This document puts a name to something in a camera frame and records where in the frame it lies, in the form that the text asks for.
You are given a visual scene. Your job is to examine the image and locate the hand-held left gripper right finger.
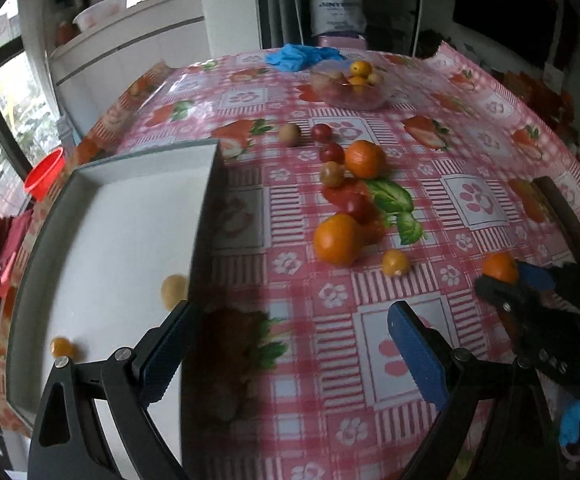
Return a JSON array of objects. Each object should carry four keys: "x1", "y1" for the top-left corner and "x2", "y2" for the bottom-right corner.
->
[{"x1": 387, "y1": 301, "x2": 558, "y2": 480}]

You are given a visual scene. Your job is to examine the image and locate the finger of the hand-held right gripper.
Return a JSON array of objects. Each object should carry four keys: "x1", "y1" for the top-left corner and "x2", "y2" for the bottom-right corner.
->
[
  {"x1": 516, "y1": 260, "x2": 560, "y2": 295},
  {"x1": 474, "y1": 275, "x2": 536, "y2": 342}
]

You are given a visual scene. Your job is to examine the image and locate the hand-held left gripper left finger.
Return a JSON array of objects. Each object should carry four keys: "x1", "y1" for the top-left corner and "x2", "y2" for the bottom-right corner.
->
[{"x1": 29, "y1": 300, "x2": 191, "y2": 480}]

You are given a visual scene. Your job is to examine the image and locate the grey cardboard box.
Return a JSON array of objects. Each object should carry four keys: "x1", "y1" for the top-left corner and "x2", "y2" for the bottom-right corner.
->
[{"x1": 5, "y1": 139, "x2": 222, "y2": 480}]

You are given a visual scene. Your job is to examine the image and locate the orange-brown cherry tomato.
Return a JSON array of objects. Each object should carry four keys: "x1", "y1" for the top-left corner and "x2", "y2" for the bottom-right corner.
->
[{"x1": 319, "y1": 161, "x2": 346, "y2": 187}]

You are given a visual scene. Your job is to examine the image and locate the dark wooden chair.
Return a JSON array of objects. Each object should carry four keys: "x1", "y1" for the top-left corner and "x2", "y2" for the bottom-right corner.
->
[{"x1": 535, "y1": 176, "x2": 580, "y2": 267}]

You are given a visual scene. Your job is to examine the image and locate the pale longan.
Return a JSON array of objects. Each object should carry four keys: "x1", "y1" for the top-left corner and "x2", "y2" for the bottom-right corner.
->
[{"x1": 160, "y1": 274, "x2": 191, "y2": 310}]

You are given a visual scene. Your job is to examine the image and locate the pink checked tablecloth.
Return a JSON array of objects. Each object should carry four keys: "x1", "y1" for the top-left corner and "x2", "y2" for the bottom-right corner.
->
[{"x1": 0, "y1": 42, "x2": 580, "y2": 480}]

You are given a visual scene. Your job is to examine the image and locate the red bucket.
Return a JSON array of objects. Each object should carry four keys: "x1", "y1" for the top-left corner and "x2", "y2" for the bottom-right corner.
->
[{"x1": 23, "y1": 148, "x2": 66, "y2": 200}]

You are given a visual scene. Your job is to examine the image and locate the clear plastic bowl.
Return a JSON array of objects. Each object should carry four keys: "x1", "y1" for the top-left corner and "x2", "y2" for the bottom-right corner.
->
[{"x1": 310, "y1": 59, "x2": 392, "y2": 111}]

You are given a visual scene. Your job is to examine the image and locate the white cabinet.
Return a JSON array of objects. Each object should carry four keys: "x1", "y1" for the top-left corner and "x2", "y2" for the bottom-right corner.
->
[{"x1": 45, "y1": 7, "x2": 212, "y2": 136}]

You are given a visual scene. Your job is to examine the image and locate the window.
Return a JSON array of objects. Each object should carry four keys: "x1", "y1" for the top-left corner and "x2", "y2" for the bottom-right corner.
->
[{"x1": 0, "y1": 0, "x2": 71, "y2": 221}]

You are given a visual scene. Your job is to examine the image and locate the blue gloves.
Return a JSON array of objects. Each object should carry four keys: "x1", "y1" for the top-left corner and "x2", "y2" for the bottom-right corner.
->
[{"x1": 264, "y1": 44, "x2": 344, "y2": 74}]

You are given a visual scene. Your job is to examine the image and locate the white printed bag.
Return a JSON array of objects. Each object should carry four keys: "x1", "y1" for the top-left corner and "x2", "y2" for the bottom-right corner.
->
[{"x1": 307, "y1": 0, "x2": 369, "y2": 38}]

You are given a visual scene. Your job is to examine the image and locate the red jar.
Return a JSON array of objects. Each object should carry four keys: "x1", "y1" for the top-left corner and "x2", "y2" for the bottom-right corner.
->
[{"x1": 55, "y1": 20, "x2": 78, "y2": 47}]

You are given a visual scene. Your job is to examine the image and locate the white bowl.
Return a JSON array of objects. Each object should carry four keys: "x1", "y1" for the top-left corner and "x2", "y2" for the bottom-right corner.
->
[{"x1": 72, "y1": 0, "x2": 131, "y2": 31}]

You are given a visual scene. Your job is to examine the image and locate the grey curtain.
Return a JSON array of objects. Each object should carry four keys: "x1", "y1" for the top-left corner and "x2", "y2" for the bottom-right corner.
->
[{"x1": 255, "y1": 0, "x2": 312, "y2": 52}]

